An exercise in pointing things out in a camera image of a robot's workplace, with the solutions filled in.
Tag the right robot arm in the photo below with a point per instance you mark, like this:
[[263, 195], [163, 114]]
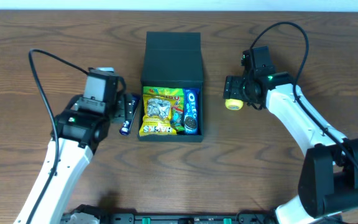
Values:
[[328, 183]]

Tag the purple Dairy Milk bar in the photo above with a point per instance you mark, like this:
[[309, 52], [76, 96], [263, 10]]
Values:
[[131, 102]]

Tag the dark green open box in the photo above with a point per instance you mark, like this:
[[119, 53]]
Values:
[[174, 60]]

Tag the yellow Hacks candy bag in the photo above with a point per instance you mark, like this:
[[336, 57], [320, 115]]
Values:
[[157, 116]]

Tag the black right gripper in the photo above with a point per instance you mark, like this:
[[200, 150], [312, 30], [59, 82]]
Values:
[[232, 88]]

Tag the green Haribo gummy bag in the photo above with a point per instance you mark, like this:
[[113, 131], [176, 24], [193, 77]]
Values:
[[177, 110]]

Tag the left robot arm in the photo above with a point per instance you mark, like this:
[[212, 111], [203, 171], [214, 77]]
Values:
[[81, 126]]

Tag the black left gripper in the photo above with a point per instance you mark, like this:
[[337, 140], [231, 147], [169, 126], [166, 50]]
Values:
[[122, 106]]

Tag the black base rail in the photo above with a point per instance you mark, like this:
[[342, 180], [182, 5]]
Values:
[[91, 214]]

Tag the blue Oreo cookie pack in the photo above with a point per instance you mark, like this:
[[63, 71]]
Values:
[[191, 111]]

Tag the yellow Mentos bottle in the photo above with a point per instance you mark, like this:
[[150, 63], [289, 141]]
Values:
[[233, 104]]

